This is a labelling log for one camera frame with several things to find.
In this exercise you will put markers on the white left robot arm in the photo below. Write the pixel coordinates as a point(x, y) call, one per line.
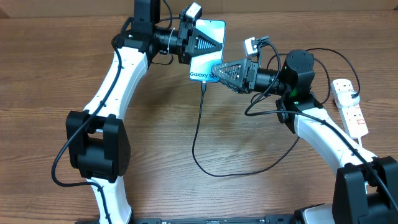
point(97, 141)

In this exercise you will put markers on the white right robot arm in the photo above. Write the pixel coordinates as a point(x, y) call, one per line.
point(366, 185)

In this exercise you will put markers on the white charger adapter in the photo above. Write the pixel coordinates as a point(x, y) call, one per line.
point(347, 98)

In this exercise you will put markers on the Galaxy smartphone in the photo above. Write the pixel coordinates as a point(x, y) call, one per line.
point(200, 66)

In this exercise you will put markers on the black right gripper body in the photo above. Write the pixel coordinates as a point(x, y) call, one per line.
point(262, 79)

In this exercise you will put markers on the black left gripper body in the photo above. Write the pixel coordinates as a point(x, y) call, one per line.
point(175, 43)

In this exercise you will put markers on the white power strip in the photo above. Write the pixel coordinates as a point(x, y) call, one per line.
point(352, 116)

